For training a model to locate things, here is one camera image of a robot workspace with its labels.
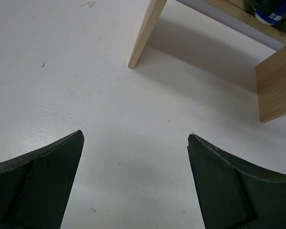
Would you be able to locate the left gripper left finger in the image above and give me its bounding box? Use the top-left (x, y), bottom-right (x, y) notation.
top-left (0, 130), bottom-right (84, 229)

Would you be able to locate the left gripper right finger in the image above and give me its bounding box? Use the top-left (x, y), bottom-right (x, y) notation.
top-left (187, 134), bottom-right (286, 229)

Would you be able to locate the blue silver energy can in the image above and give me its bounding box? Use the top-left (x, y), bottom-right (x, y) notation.
top-left (252, 0), bottom-right (286, 25)

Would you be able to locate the wooden two-tier shelf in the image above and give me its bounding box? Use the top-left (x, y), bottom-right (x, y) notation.
top-left (128, 0), bottom-right (286, 123)

